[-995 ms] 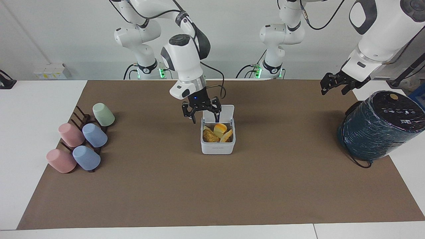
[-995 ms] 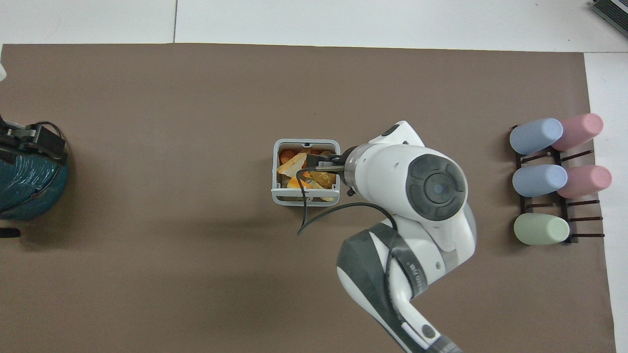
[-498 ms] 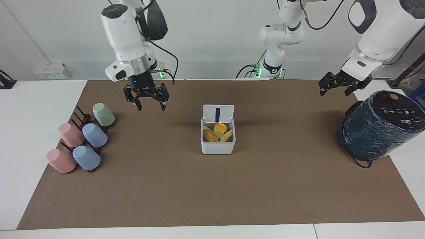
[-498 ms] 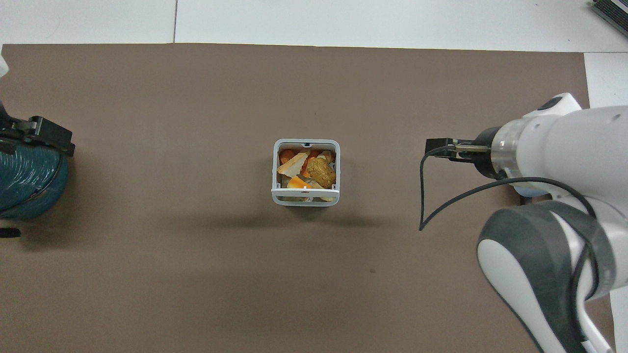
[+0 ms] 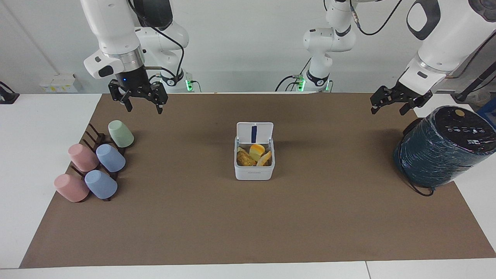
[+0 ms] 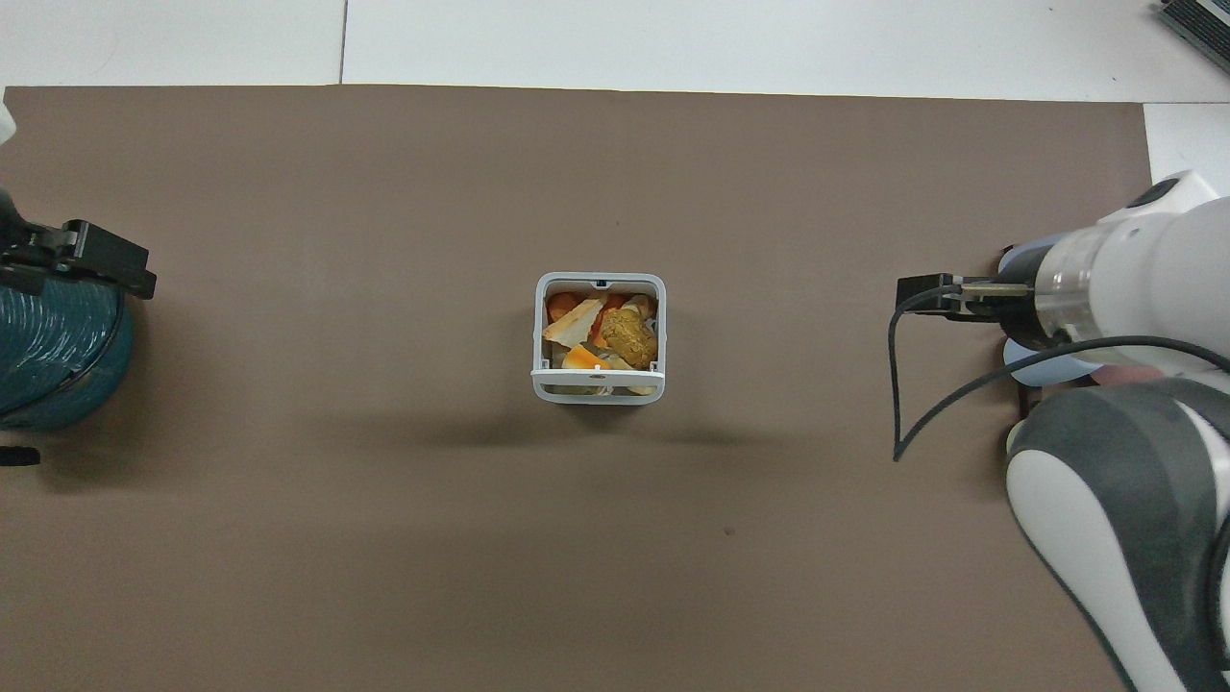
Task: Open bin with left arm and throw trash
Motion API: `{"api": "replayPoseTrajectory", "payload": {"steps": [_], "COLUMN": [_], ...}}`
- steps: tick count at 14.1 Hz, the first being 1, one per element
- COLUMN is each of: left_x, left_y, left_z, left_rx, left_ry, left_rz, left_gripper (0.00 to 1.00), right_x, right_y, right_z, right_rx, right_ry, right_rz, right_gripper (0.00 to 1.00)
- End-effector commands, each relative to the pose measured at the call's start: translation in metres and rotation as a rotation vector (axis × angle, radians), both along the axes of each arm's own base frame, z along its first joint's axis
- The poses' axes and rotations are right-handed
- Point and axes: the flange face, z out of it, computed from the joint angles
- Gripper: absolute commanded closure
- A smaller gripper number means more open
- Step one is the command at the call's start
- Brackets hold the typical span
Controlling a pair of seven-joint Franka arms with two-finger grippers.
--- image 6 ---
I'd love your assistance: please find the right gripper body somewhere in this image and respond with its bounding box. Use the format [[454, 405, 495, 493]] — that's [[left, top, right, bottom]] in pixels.
[[961, 273, 1070, 353]]

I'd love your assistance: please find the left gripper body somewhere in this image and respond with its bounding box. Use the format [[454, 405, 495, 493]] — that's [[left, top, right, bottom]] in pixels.
[[0, 188, 28, 270]]

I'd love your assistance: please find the pink trash item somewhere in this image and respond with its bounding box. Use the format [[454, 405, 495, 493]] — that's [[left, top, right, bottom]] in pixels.
[[1090, 362, 1169, 386]]

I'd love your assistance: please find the small grey open basket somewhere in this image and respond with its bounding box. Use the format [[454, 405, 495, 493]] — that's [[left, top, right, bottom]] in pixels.
[[530, 272, 667, 406]]

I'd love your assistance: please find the light blue plate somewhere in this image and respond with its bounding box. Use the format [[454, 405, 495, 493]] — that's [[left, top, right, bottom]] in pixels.
[[996, 239, 1098, 388]]

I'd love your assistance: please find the grey ribbed device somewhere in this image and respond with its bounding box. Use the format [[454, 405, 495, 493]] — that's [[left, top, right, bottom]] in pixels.
[[1155, 0, 1230, 50]]

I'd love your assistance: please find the brown crumpled lump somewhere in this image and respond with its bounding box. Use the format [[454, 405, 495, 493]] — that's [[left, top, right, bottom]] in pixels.
[[601, 306, 660, 371]]

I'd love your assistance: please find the white paper scrap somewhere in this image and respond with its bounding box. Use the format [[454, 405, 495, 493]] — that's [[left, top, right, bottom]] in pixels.
[[542, 297, 607, 350]]

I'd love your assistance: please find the black cable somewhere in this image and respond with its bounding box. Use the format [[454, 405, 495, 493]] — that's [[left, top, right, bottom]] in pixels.
[[889, 278, 1230, 463]]

